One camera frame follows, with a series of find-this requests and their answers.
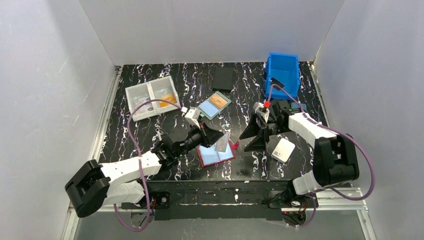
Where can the red card holder wallet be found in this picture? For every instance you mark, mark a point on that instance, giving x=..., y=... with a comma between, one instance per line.
x=217, y=155

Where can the white card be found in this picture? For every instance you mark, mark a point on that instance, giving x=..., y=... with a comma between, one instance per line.
x=283, y=150

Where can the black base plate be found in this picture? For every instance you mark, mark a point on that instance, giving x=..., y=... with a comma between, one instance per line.
x=228, y=199

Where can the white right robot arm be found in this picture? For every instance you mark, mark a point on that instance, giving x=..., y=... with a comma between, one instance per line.
x=334, y=156

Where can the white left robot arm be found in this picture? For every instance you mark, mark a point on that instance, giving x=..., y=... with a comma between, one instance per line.
x=96, y=185

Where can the patterned card in tray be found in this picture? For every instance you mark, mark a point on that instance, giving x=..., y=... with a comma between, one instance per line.
x=144, y=109

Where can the black card in bin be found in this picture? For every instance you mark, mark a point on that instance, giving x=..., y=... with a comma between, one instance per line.
x=274, y=83

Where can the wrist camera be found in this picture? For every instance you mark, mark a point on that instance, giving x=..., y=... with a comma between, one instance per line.
x=261, y=113
x=191, y=115

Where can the black wallet at back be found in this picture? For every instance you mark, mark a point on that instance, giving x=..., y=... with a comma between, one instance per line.
x=223, y=79

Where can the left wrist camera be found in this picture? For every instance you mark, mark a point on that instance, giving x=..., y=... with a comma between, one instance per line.
x=191, y=115

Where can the orange card in tray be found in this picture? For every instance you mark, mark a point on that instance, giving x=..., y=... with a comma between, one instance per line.
x=168, y=97

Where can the blue plastic bin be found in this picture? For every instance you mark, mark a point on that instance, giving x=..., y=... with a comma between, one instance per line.
x=285, y=69

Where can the green open card wallet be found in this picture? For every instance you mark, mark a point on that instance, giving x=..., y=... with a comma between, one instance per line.
x=213, y=105

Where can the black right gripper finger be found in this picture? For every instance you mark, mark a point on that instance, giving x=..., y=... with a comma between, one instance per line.
x=252, y=129
x=260, y=141

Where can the aluminium frame rail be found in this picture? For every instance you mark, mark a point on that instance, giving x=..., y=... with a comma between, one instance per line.
x=125, y=138

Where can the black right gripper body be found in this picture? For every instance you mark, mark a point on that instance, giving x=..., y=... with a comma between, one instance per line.
x=265, y=126

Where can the clear two-compartment tray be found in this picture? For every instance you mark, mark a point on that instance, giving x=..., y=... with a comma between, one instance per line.
x=154, y=89

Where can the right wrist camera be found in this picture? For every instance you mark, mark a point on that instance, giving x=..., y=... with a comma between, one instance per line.
x=261, y=113

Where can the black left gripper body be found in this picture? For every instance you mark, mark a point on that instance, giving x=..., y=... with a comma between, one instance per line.
x=204, y=137

